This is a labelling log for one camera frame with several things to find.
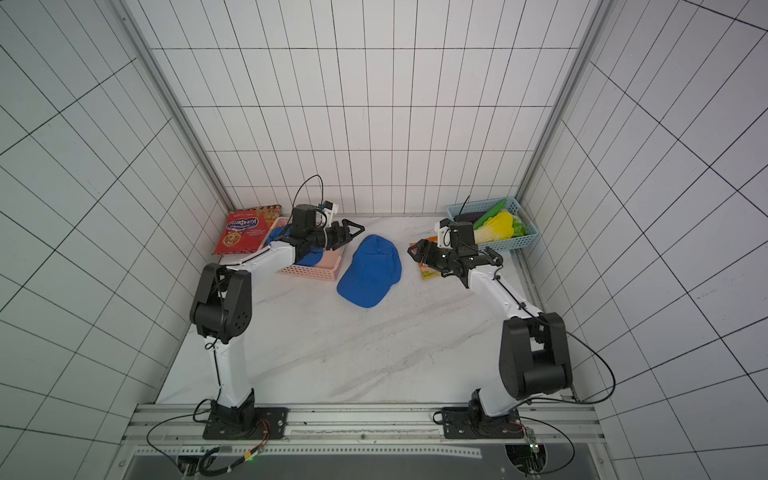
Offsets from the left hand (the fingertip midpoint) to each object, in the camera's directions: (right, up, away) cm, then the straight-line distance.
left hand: (357, 236), depth 93 cm
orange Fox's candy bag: (+23, -12, +8) cm, 27 cm away
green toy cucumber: (+52, +10, +20) cm, 56 cm away
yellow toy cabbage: (+50, +4, +10) cm, 52 cm away
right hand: (+15, -5, -6) cm, 17 cm away
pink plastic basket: (-10, -10, +1) cm, 14 cm away
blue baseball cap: (+6, -11, +4) cm, 13 cm away
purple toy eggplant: (+42, +7, +20) cm, 47 cm away
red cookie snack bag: (-44, +2, +17) cm, 47 cm away
